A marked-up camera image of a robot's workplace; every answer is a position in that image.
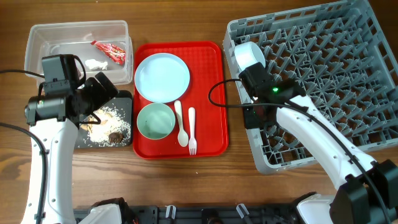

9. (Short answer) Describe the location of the grey plastic dishwasher rack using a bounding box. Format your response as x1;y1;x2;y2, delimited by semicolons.
222;0;398;175

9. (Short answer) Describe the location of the crumpled white tissue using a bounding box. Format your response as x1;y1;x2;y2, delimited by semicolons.
85;59;108;70

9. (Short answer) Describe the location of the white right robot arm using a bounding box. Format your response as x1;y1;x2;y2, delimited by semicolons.
243;80;397;223

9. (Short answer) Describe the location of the light blue bowl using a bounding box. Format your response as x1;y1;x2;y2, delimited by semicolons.
234;42;266;72

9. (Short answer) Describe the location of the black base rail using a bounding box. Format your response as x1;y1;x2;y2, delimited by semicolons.
130;197;304;224

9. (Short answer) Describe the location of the spilled white rice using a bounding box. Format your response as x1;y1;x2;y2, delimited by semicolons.
76;106;131;147

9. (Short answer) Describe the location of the black food waste tray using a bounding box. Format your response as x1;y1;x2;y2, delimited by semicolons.
75;90;132;149

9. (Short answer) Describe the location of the red plastic tray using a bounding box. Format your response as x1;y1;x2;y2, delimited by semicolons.
132;41;228;159

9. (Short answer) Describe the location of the red snack wrapper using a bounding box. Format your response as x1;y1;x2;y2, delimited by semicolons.
91;40;126;65

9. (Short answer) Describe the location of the white plastic fork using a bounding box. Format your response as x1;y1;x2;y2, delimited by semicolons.
188;107;197;156

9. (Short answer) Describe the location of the light blue plate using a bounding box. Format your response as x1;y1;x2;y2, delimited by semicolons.
134;53;190;103

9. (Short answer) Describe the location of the white plastic spoon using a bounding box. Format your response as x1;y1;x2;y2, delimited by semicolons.
174;100;188;147

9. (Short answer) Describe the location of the clear plastic waste bin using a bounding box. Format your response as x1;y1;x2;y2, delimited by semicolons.
24;20;133;85

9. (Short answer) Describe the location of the brown food scrap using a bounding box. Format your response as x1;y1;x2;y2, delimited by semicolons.
108;132;124;144

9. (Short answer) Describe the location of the mint green bowl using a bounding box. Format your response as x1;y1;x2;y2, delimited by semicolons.
136;103;176;140

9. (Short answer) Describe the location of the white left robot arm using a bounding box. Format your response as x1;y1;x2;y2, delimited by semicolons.
22;72;119;223

